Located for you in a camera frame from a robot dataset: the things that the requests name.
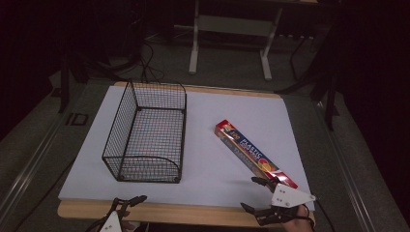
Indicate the white sheet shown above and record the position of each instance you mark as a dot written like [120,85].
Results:
[209,129]

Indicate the person's left hand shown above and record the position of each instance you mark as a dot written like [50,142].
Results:
[127,226]

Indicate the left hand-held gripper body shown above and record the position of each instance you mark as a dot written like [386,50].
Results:
[111,222]

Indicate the white metal table frame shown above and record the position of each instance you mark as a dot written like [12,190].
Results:
[235,25]

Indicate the dark metal stand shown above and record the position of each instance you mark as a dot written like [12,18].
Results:
[64,87]
[325,80]

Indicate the plastic wrap box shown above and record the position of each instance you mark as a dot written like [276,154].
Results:
[246,151]

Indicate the person's right hand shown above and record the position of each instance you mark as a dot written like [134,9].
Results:
[298,222]

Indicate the grey metal floor rail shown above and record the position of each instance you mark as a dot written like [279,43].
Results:
[348,167]
[29,164]

